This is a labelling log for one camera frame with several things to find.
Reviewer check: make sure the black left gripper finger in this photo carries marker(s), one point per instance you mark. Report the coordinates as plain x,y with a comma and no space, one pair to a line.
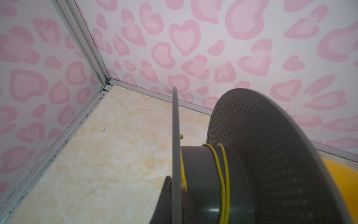
163,211

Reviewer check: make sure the dark grey cable spool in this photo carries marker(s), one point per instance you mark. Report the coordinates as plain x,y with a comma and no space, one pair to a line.
256,167

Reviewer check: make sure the yellow plastic tray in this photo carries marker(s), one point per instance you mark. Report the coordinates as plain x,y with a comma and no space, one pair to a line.
347,181

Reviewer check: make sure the aluminium corner frame post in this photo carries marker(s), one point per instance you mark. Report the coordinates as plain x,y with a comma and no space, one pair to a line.
72,20

